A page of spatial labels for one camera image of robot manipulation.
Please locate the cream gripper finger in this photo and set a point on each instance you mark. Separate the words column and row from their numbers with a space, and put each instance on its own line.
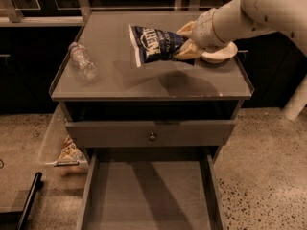
column 186, row 30
column 189, row 50

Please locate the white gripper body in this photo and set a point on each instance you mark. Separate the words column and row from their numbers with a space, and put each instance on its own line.
column 204, row 30

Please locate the blue chip bag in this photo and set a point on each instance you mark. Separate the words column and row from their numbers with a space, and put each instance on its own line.
column 152, row 45

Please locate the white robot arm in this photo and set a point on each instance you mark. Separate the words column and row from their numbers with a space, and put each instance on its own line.
column 251, row 18

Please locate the grey drawer cabinet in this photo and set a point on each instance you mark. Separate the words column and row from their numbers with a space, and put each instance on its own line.
column 159, row 91

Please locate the round metal drawer knob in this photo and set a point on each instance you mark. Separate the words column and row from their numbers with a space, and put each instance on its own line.
column 152, row 136

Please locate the grey upper drawer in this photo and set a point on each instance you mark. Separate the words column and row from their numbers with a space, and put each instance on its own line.
column 123, row 134

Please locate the grey open middle drawer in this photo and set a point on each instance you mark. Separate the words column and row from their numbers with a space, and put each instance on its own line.
column 142, row 192

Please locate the white paper bowl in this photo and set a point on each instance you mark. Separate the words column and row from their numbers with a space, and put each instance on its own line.
column 216, row 54

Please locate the clear plastic water bottle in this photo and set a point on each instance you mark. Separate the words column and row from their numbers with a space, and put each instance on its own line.
column 82, row 62

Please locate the snack bags in bin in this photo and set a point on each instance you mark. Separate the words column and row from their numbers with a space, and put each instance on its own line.
column 69, row 151

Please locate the clear plastic storage bin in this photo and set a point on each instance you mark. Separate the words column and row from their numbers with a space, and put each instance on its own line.
column 53, row 140

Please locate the black bar on floor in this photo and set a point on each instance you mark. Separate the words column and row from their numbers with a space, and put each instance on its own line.
column 19, row 216

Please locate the metal railing frame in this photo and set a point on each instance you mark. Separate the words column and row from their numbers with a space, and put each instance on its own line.
column 41, row 13

